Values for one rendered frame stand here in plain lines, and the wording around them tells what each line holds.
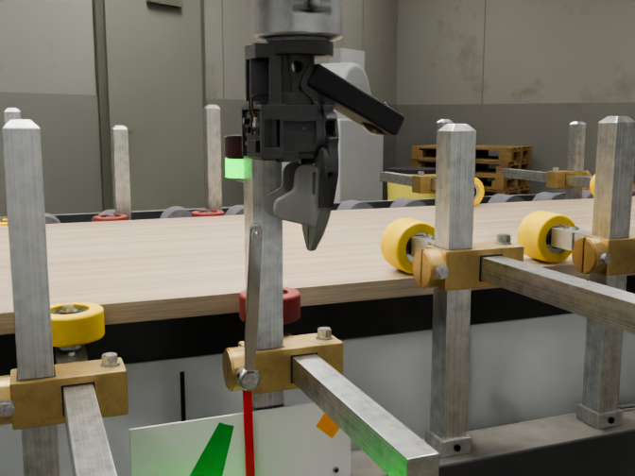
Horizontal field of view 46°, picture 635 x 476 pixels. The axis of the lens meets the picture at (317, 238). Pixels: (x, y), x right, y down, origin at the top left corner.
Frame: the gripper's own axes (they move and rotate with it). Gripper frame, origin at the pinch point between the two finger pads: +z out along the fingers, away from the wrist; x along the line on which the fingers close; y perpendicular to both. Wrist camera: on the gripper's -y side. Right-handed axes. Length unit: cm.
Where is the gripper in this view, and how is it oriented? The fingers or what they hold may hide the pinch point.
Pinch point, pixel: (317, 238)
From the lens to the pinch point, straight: 79.5
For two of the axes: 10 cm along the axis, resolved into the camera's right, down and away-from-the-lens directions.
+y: -9.3, 0.6, -3.6
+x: 3.6, 1.5, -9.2
